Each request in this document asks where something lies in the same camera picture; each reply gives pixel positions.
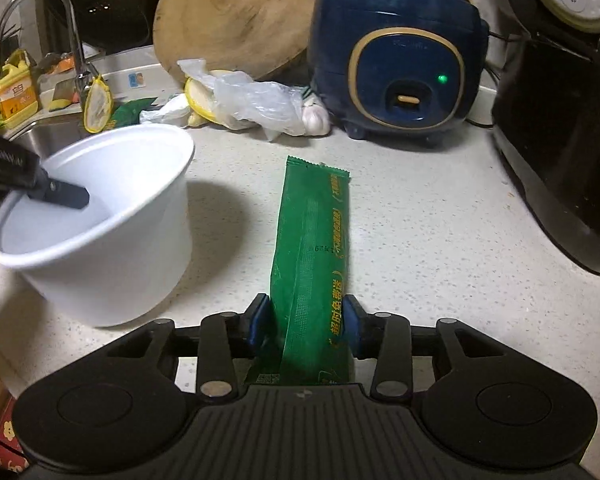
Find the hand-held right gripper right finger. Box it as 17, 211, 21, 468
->
341, 294, 498, 400

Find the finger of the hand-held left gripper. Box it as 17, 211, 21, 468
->
0, 129, 43, 193
0, 177, 90, 211

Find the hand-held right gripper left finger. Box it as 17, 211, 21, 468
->
107, 294, 273, 400

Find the green snack packet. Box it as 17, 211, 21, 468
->
107, 97, 158, 131
244, 155, 352, 387

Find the white round plastic bowl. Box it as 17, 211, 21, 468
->
0, 124, 196, 329

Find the stainless steel sink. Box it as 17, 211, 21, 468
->
0, 115, 88, 161

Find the yellow detergent bottle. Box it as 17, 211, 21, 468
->
0, 50, 40, 123

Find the steel cleaver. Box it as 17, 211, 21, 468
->
50, 77, 83, 108

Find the yellow mesh scrubber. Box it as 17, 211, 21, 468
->
82, 75, 113, 134

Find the white crumpled plastic wrapper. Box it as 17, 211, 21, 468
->
139, 92, 190, 127

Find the chrome kitchen faucet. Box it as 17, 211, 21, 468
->
0, 0, 101, 111

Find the yellow round lid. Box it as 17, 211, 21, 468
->
184, 69, 231, 126

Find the black wok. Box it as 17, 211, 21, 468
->
47, 0, 151, 56

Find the garlic bulb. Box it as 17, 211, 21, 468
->
302, 95, 331, 136

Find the clear plastic bag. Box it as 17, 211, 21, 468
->
176, 58, 313, 142

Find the round wooden cutting board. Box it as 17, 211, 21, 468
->
152, 0, 348, 82

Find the red patterned box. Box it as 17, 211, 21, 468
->
0, 395, 31, 476

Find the black rice cooker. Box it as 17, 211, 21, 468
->
490, 0, 600, 280

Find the blue rice cooker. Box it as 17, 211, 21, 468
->
306, 0, 490, 148

